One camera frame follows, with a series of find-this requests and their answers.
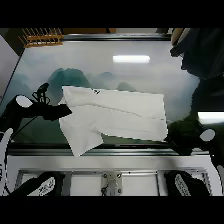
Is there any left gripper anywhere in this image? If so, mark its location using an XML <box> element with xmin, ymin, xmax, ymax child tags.
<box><xmin>42</xmin><ymin>103</ymin><xmax>73</xmax><ymax>122</ymax></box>

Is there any white garment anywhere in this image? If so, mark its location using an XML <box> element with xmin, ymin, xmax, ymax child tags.
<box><xmin>58</xmin><ymin>85</ymin><xmax>169</xmax><ymax>158</ymax></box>

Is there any wooden rack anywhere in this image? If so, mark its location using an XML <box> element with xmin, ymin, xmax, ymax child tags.
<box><xmin>20</xmin><ymin>28</ymin><xmax>65</xmax><ymax>48</ymax></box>

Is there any beige garment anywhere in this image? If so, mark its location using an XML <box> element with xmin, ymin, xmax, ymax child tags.
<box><xmin>171</xmin><ymin>28</ymin><xmax>185</xmax><ymax>46</ymax></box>

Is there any dark grey garment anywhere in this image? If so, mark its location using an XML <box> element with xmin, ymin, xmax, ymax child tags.
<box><xmin>169</xmin><ymin>28</ymin><xmax>224</xmax><ymax>81</ymax></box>

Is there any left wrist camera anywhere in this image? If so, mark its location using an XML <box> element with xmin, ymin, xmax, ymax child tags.
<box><xmin>31</xmin><ymin>82</ymin><xmax>52</xmax><ymax>106</ymax></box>

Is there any silver frame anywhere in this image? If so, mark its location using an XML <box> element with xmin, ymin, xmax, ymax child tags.
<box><xmin>5</xmin><ymin>145</ymin><xmax>224</xmax><ymax>197</ymax></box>

